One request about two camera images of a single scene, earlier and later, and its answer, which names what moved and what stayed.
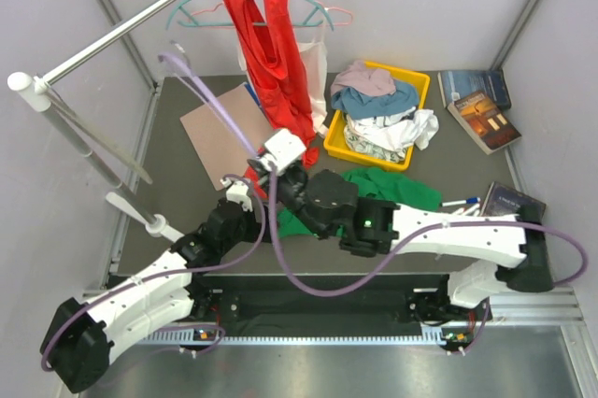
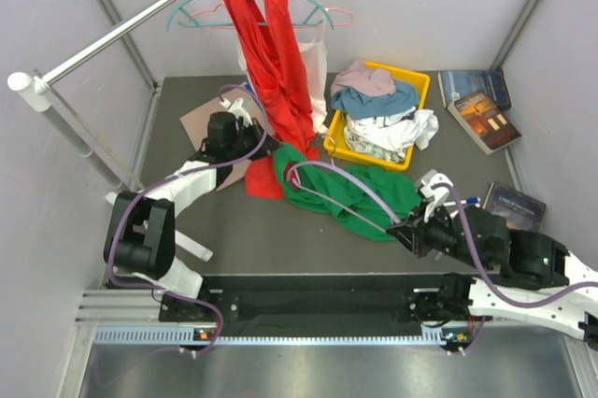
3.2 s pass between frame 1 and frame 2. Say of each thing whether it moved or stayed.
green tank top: moved
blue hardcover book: stayed
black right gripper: moved
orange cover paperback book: stayed
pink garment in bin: stayed
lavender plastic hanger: moved
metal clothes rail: stayed
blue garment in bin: stayed
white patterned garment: stayed
